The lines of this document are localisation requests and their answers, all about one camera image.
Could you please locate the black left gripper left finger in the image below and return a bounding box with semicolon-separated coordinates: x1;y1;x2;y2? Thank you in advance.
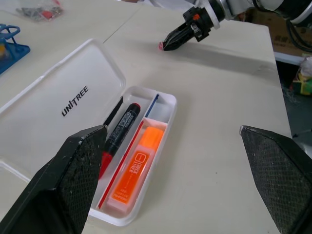
0;124;108;234

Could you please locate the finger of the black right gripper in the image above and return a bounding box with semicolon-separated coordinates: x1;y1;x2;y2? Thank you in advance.
163;22;194;47
162;31;196;52

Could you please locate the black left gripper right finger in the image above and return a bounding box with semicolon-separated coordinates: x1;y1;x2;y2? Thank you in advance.
239;125;312;234

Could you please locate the orange highlighter marker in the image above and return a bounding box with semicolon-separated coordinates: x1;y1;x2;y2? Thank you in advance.
105;126;164;215

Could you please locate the red and black marker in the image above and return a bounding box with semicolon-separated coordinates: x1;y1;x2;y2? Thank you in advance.
98;102;142;181

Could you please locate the white Unitree pencil case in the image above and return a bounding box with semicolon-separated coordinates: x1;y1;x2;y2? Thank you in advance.
0;38;178;227

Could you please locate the brown cardboard box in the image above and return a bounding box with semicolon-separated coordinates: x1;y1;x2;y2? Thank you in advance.
248;7;312;58

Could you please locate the yellow and green package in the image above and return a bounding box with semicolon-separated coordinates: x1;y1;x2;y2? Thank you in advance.
292;56;312;96

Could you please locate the clear bag of small parts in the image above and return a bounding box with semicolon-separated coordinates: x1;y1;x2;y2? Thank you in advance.
0;0;65;23

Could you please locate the blue plastic rack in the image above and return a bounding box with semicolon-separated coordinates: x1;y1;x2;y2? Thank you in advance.
0;23;31;75

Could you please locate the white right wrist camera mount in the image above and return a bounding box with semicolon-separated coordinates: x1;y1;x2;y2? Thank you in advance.
195;0;220;30

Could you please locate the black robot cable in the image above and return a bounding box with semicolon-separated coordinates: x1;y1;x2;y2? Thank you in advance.
285;19;312;53

